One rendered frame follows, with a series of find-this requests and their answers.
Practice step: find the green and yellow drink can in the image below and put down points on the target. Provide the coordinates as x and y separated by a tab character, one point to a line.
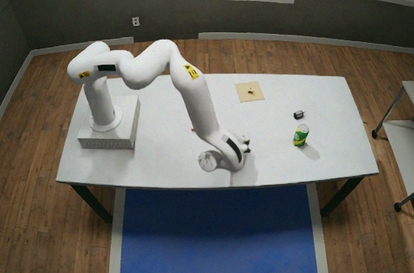
301	135

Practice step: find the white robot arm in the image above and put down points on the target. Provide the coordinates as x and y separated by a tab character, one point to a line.
137	74

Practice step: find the tan square mat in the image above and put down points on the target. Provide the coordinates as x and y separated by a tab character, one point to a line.
242	90

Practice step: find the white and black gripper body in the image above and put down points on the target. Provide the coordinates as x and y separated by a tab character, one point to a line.
243	147

